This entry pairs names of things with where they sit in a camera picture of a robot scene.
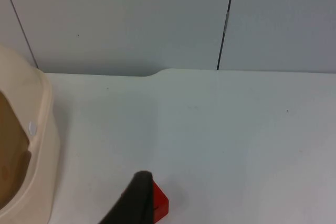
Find red block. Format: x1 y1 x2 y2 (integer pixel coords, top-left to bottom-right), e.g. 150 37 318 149
151 179 170 221

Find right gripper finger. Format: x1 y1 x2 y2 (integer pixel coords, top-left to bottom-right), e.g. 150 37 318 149
98 170 156 224

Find cream box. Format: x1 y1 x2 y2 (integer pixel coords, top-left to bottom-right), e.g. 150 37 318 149
0 45 60 224

